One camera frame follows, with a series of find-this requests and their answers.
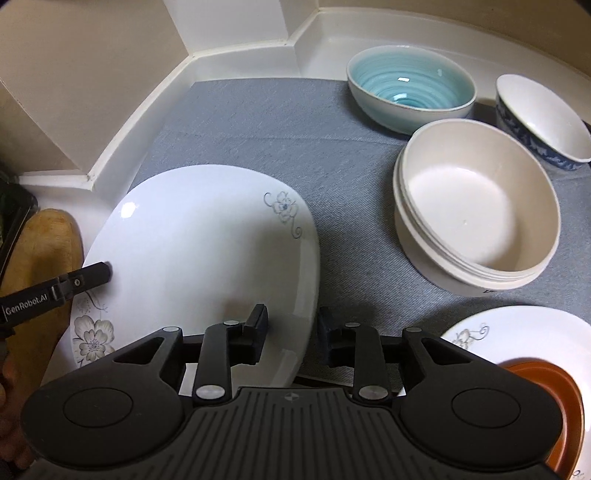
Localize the white floral plate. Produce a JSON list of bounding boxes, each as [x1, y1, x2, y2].
[[438, 305, 591, 480], [70, 166, 320, 398]]

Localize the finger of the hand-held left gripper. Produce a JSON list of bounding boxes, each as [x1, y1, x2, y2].
[[51, 261, 113, 302]]

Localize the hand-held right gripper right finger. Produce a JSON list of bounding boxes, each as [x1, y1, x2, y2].
[[320, 305, 502, 407]]

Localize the person's left hand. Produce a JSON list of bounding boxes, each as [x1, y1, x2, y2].
[[0, 357, 34, 468]]

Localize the blue patterned white bowl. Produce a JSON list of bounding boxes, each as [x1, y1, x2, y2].
[[495, 74, 591, 173]]

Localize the teal glazed bowl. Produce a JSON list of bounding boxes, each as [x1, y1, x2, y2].
[[346, 46, 477, 136]]

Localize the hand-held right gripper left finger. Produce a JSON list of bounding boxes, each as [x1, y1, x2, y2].
[[111, 304, 269, 407]]

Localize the grey fabric mat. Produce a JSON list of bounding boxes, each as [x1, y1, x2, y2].
[[124, 78, 591, 385]]

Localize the orange dish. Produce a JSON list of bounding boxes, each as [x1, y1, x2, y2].
[[499, 360, 586, 480]]

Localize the black basket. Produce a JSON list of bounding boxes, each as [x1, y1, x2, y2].
[[0, 178, 38, 283]]

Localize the wooden cutting board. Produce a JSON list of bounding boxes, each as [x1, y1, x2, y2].
[[8, 209, 85, 389]]

